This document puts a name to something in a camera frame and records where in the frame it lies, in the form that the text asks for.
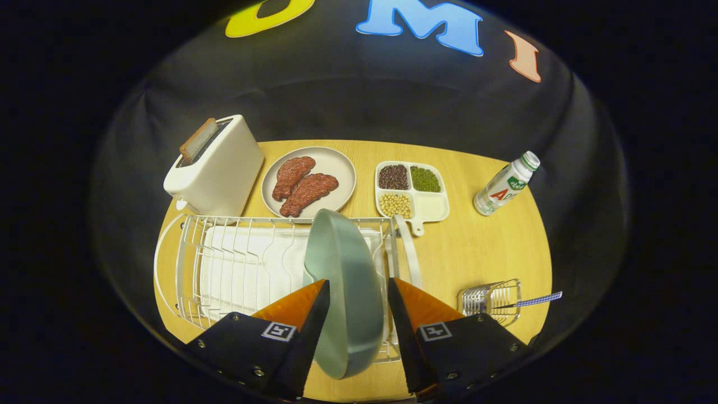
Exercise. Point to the black backdrop cloth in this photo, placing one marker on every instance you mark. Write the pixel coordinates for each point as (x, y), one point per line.
(336, 95)

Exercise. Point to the beige round plate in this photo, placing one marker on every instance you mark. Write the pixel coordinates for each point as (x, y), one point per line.
(336, 168)

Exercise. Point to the yellow soybeans pile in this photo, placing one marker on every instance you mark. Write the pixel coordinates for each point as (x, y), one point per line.
(396, 205)

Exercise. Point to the dark red beans pile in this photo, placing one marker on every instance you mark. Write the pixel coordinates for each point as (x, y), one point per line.
(393, 177)

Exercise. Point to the white toaster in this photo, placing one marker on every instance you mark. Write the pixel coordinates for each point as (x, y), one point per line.
(224, 174)

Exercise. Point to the white divided snack tray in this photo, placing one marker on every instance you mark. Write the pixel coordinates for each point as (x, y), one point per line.
(432, 205)

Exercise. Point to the red meat slice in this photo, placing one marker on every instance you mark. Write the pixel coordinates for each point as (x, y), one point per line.
(308, 191)
(291, 175)

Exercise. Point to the pale green plate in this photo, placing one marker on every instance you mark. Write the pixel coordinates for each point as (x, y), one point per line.
(348, 292)

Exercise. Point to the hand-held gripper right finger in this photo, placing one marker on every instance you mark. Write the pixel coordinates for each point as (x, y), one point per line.
(405, 342)

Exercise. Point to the white green drink bottle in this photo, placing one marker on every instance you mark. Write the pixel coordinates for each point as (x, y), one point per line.
(502, 188)

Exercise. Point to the brown toast slice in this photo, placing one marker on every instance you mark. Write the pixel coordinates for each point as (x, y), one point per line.
(197, 140)

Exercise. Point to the white drain tray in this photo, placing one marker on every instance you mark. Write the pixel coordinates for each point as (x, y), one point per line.
(263, 269)

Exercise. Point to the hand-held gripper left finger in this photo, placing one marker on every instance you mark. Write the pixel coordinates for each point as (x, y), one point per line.
(308, 342)

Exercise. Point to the green beans pile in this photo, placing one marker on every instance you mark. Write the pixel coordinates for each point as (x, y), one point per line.
(425, 179)

